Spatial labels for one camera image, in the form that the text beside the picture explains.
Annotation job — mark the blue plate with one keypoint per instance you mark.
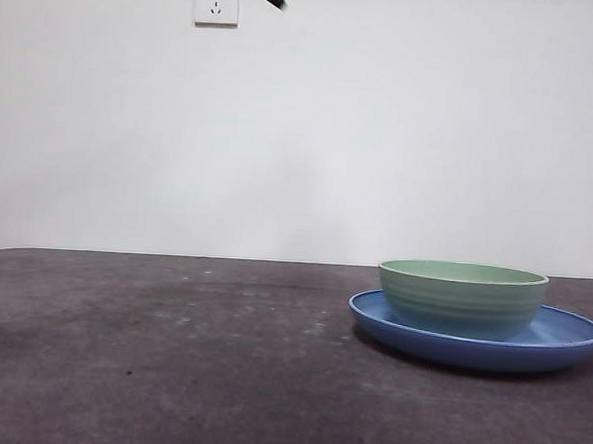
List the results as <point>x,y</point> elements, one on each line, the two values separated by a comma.
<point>468,353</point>

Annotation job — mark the green ribbed bowl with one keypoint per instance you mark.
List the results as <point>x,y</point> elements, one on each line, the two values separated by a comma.
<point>461,310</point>

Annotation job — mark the white wall socket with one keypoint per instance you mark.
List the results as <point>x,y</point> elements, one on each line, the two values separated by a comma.
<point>217,4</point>

